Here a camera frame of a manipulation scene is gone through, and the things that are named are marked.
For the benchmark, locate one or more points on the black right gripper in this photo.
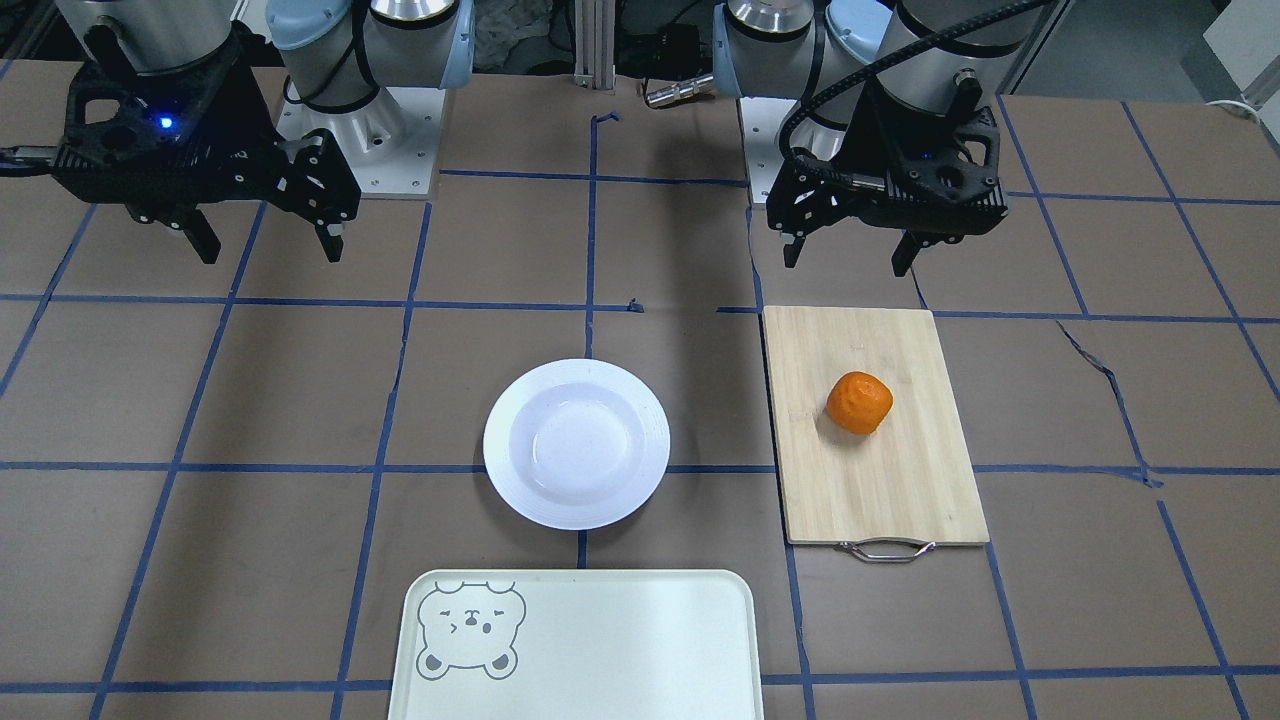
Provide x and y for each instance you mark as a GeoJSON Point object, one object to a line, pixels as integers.
{"type": "Point", "coordinates": [252, 118]}

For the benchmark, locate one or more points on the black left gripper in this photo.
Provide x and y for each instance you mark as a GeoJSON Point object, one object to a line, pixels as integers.
{"type": "Point", "coordinates": [868, 138]}

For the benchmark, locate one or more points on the orange fruit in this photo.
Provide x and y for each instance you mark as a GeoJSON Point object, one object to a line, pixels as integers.
{"type": "Point", "coordinates": [859, 402]}

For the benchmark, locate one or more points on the white ridged plate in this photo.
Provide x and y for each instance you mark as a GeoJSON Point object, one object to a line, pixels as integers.
{"type": "Point", "coordinates": [576, 444]}

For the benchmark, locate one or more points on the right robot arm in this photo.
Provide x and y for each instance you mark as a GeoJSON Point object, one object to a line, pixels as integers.
{"type": "Point", "coordinates": [338, 54]}

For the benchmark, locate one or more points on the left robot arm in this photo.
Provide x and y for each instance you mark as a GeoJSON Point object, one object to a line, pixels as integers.
{"type": "Point", "coordinates": [822, 52]}

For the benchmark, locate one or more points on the cream bear tray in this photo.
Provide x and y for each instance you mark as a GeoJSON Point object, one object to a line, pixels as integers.
{"type": "Point", "coordinates": [577, 644]}

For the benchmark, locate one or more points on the bamboo cutting board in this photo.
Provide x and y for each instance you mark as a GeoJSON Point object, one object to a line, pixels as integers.
{"type": "Point", "coordinates": [870, 449]}

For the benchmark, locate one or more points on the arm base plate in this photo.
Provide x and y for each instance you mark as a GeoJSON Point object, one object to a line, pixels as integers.
{"type": "Point", "coordinates": [761, 119]}
{"type": "Point", "coordinates": [392, 145]}

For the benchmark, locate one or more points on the aluminium frame post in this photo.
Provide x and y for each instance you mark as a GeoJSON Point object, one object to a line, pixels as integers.
{"type": "Point", "coordinates": [594, 44]}

